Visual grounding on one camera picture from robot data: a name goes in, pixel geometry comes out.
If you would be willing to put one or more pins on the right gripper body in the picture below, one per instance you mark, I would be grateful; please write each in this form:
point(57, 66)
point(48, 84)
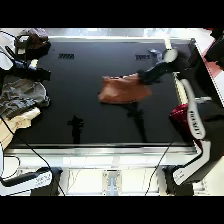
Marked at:
point(145, 77)

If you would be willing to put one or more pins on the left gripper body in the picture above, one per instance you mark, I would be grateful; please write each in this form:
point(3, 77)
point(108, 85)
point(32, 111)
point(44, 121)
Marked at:
point(40, 74)

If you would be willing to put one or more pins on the brown T-shirt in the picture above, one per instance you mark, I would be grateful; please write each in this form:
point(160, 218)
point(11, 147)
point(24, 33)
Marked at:
point(123, 90)

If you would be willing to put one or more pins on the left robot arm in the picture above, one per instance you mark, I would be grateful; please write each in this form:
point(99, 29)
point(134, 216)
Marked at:
point(23, 180)

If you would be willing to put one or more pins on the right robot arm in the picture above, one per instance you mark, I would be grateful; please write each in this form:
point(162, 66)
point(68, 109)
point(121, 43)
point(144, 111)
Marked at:
point(195, 116)

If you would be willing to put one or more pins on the grey-green garment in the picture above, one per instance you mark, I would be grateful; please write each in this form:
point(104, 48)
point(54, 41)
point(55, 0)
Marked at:
point(21, 96)

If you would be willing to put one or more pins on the dark brown garment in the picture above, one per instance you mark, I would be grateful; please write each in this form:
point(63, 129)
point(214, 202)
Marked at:
point(36, 38)

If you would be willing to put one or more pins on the cream garment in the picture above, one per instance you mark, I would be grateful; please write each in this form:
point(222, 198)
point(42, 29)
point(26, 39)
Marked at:
point(16, 125)

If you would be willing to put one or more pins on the black garment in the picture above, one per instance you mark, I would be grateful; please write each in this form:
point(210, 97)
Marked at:
point(213, 96)

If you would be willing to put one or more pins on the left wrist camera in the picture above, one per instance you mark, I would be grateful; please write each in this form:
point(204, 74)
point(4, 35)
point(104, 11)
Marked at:
point(21, 43)

